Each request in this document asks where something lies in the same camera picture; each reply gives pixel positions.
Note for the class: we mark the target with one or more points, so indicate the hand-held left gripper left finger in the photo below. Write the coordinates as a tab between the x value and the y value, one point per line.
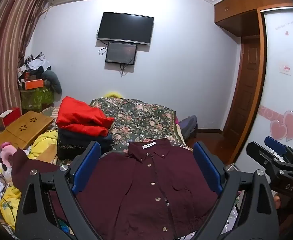
86	166

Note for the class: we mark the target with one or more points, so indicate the orange box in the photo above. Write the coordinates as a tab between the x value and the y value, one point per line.
32	84

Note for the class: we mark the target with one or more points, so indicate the yellow cloth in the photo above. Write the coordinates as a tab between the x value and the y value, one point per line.
45	142
10	202

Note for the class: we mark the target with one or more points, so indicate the dark navy folded clothes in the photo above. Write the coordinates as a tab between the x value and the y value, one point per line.
71	142

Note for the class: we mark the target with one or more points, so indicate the maroon button shirt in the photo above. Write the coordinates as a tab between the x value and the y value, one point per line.
141	192

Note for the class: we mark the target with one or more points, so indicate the wooden overhead cabinet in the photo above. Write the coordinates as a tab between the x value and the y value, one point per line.
241	5

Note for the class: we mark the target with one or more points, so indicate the striped brown curtain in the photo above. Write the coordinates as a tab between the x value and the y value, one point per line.
9	42

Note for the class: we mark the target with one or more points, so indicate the grey bundled garment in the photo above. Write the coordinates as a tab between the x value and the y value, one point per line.
52	80

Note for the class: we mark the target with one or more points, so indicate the floral green blanket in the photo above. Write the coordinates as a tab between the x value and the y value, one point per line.
141	120

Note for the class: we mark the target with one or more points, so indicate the pile of mixed clothes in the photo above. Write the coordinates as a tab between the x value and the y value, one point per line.
35	65

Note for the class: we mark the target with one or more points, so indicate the small black wall monitor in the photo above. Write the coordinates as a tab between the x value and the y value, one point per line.
121	53

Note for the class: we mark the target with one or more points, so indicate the pink bottle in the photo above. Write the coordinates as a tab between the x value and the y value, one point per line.
7	152

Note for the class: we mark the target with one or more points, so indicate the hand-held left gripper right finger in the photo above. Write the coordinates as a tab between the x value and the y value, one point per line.
207	167

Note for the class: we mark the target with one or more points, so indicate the red folded garment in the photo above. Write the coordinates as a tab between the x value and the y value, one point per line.
79	115

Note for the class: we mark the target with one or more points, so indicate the purple bag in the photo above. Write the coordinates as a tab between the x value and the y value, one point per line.
189	126

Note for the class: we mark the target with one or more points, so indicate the brown wooden door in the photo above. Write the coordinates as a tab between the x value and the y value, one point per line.
245	87

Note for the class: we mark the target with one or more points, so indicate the green floral storage box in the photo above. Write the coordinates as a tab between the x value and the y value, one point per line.
36	100

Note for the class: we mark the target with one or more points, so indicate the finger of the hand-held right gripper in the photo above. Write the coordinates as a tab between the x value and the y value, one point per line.
261	153
275	146

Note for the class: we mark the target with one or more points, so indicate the black wall television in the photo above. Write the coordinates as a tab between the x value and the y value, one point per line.
125	28

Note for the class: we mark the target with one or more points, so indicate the wooden lap desk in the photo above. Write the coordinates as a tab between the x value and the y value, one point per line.
24	128

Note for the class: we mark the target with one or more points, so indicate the red box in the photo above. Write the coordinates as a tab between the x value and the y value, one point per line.
10	117

